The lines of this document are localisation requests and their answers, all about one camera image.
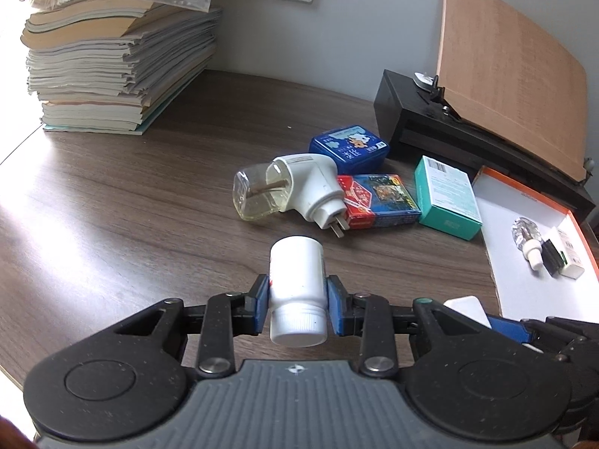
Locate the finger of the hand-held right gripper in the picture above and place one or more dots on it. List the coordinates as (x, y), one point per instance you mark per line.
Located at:
(510, 329)

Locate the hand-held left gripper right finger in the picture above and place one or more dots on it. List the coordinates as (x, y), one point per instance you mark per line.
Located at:
(334, 308)

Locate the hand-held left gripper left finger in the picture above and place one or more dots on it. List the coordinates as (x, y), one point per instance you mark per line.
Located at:
(262, 308)

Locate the white pill bottle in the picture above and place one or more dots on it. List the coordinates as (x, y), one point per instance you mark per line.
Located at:
(297, 285)

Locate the white power adapter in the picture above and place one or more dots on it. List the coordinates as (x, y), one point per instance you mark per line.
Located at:
(468, 311)

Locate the white orange-edged box lid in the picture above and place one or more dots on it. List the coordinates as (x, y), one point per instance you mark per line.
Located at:
(510, 280)

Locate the small black case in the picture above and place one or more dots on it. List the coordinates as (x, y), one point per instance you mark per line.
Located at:
(553, 258)

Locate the clear refill bottle white cap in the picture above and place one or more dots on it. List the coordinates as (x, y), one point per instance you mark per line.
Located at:
(526, 238)

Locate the white adapter carton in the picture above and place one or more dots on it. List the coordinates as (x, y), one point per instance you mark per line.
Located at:
(572, 252)

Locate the red playing card box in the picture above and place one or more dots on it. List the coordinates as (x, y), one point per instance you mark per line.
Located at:
(379, 201)

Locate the white plug-in heater with bottle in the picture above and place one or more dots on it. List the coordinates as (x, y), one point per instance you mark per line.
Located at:
(309, 182)

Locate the teal and white carton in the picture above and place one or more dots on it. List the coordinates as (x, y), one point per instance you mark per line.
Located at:
(449, 196)

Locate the blue floss pick box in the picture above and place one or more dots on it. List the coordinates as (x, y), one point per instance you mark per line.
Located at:
(348, 147)

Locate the black monitor riser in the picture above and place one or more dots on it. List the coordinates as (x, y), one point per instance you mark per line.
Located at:
(402, 112)

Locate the stack of books and papers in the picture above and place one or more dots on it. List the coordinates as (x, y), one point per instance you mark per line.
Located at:
(117, 51)

